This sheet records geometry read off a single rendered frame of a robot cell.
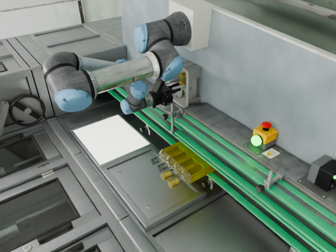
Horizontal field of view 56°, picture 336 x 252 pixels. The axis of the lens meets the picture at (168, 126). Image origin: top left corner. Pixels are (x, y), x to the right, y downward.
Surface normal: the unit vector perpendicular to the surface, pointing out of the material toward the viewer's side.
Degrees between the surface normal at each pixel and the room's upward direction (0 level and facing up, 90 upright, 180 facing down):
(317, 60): 0
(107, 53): 90
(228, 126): 90
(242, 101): 0
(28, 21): 90
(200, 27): 90
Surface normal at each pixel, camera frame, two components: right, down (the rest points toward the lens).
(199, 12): 0.57, 0.52
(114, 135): -0.03, -0.83
